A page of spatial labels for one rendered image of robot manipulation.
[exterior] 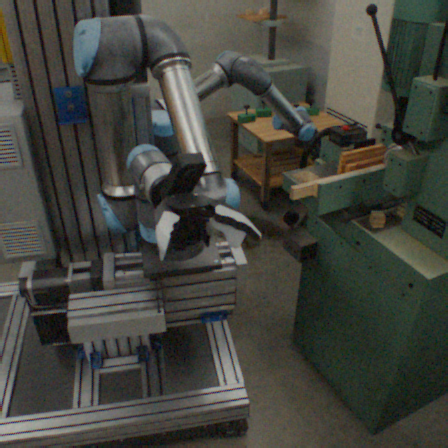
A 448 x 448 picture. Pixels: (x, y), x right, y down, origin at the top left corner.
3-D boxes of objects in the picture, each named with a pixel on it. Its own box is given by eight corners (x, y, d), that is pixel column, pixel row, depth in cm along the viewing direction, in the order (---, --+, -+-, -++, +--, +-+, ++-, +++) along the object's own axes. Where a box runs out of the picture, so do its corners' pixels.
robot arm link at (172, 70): (173, 30, 108) (231, 216, 103) (130, 34, 104) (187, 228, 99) (184, 0, 97) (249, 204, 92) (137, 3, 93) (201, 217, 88)
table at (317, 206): (387, 148, 187) (390, 135, 184) (444, 178, 165) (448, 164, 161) (267, 177, 165) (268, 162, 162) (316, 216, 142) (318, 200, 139)
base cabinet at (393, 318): (363, 307, 226) (392, 185, 187) (451, 390, 183) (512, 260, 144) (290, 337, 209) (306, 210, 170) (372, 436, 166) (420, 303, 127)
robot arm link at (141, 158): (162, 175, 94) (160, 137, 89) (181, 198, 86) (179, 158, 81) (126, 182, 91) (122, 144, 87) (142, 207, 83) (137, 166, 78)
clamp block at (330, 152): (347, 151, 177) (350, 130, 172) (370, 165, 167) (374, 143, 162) (317, 158, 172) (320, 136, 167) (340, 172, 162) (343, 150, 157)
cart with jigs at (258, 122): (297, 163, 368) (304, 87, 332) (339, 194, 324) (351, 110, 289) (225, 178, 345) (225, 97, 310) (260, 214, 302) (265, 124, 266)
